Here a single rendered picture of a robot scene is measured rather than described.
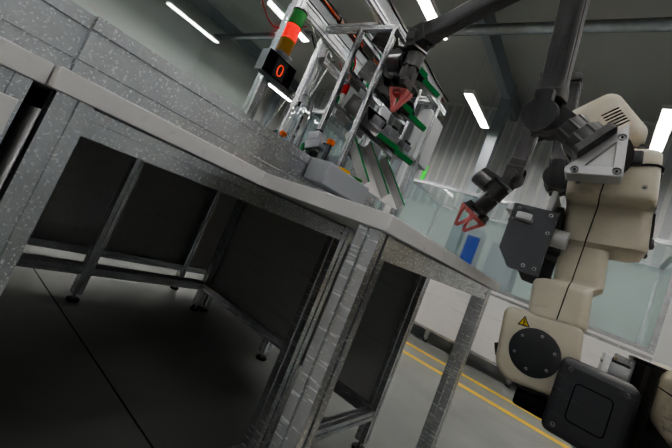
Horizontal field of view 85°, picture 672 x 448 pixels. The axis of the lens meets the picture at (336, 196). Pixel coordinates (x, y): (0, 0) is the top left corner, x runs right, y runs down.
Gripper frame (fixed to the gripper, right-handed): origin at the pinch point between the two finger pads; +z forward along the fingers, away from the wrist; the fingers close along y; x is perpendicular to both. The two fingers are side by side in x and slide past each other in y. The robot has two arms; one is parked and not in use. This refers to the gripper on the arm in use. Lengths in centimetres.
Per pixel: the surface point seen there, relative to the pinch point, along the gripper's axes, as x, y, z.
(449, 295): -80, -379, 58
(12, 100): 5, 82, 44
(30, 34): -3, 82, 34
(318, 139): -18.0, 7.1, 17.1
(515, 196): -159, -834, -208
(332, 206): 26, 42, 39
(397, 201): -10.1, -42.9, 20.6
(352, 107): -32.6, -18.5, -7.2
